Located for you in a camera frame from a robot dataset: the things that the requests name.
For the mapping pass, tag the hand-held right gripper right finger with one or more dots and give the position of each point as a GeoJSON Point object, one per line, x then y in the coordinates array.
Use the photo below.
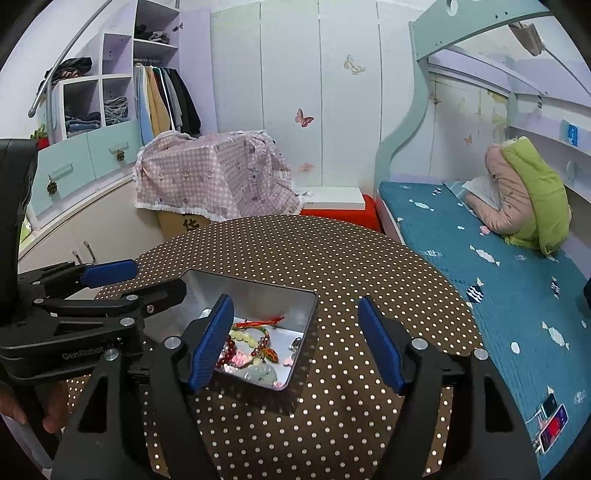
{"type": "Point", "coordinates": [378, 341]}

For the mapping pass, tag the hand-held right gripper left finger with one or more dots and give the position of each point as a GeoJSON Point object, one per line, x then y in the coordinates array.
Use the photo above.
{"type": "Point", "coordinates": [212, 341]}

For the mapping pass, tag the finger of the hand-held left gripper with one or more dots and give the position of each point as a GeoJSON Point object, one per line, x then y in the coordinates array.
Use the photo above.
{"type": "Point", "coordinates": [111, 272]}
{"type": "Point", "coordinates": [157, 297]}

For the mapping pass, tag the pink charm with white pearl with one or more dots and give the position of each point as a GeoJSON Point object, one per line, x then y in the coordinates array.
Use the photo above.
{"type": "Point", "coordinates": [240, 359]}

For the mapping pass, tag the pale jade pendant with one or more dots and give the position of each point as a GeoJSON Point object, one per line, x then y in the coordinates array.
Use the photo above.
{"type": "Point", "coordinates": [258, 376]}

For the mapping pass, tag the silver metal tin box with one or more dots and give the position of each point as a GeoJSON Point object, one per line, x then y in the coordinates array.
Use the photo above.
{"type": "Point", "coordinates": [258, 295]}

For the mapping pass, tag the person's left hand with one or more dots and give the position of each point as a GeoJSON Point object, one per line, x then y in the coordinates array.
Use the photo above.
{"type": "Point", "coordinates": [55, 410]}

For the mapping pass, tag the white low cabinet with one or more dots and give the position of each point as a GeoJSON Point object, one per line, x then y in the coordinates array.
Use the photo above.
{"type": "Point", "coordinates": [92, 217]}

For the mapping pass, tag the cardboard box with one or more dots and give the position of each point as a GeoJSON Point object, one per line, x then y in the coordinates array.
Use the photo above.
{"type": "Point", "coordinates": [182, 224]}

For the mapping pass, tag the pinecone ornament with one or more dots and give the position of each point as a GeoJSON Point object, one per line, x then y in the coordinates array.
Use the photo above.
{"type": "Point", "coordinates": [52, 187]}
{"type": "Point", "coordinates": [121, 155]}

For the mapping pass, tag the teal drawer cabinet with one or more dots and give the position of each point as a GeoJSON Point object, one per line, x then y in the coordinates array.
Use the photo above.
{"type": "Point", "coordinates": [83, 157]}

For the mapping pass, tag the red stool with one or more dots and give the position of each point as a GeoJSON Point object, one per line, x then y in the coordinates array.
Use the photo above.
{"type": "Point", "coordinates": [341, 217]}

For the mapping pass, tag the teal printed bedsheet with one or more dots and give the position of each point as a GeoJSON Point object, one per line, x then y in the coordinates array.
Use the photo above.
{"type": "Point", "coordinates": [508, 314]}

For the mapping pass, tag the pink checkered cloth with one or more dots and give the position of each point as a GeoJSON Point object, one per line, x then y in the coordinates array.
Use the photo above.
{"type": "Point", "coordinates": [217, 175]}

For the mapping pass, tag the folded jeans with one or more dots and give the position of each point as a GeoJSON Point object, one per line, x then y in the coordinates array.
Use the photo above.
{"type": "Point", "coordinates": [115, 110]}
{"type": "Point", "coordinates": [83, 123]}

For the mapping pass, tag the white board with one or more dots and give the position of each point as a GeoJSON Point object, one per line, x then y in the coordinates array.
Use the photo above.
{"type": "Point", "coordinates": [332, 196]}

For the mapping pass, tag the red and green plant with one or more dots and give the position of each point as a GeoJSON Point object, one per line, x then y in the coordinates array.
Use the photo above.
{"type": "Point", "coordinates": [40, 134]}

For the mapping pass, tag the row of hanging clothes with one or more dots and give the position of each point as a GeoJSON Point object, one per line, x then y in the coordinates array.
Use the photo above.
{"type": "Point", "coordinates": [161, 97]}

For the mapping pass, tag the white pillow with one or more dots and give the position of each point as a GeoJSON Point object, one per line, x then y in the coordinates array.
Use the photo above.
{"type": "Point", "coordinates": [482, 189]}

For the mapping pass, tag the pink padded jacket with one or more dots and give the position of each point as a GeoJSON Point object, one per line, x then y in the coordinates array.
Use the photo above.
{"type": "Point", "coordinates": [503, 194]}

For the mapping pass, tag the smartphone with red screen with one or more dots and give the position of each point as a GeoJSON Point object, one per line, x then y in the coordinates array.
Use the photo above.
{"type": "Point", "coordinates": [554, 429]}

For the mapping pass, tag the black bag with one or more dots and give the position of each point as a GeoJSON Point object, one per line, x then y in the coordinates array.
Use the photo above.
{"type": "Point", "coordinates": [71, 68]}

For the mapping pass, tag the folded green pink quilt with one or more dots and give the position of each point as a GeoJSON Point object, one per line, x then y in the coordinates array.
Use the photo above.
{"type": "Point", "coordinates": [540, 194]}

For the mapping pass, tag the pink butterfly sticker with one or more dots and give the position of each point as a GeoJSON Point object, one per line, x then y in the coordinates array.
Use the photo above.
{"type": "Point", "coordinates": [304, 117]}

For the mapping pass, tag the folded dark clothes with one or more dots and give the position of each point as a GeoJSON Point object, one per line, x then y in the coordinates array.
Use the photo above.
{"type": "Point", "coordinates": [152, 34]}

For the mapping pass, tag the white wardrobe doors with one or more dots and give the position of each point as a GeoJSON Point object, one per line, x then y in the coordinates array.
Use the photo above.
{"type": "Point", "coordinates": [286, 69]}

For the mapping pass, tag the yellow butterfly sticker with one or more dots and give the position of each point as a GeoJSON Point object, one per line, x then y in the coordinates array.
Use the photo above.
{"type": "Point", "coordinates": [354, 64]}

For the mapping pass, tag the brown hanging bag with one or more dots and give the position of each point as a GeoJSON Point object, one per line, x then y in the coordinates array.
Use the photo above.
{"type": "Point", "coordinates": [528, 37]}

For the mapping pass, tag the curved metal rail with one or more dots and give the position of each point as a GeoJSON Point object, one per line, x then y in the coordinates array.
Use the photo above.
{"type": "Point", "coordinates": [62, 55]}

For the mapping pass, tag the purple wall shelf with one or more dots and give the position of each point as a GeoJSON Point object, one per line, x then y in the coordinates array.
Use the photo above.
{"type": "Point", "coordinates": [549, 115]}

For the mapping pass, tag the teal bunk bed frame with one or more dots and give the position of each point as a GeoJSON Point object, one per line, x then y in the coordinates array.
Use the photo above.
{"type": "Point", "coordinates": [429, 27]}

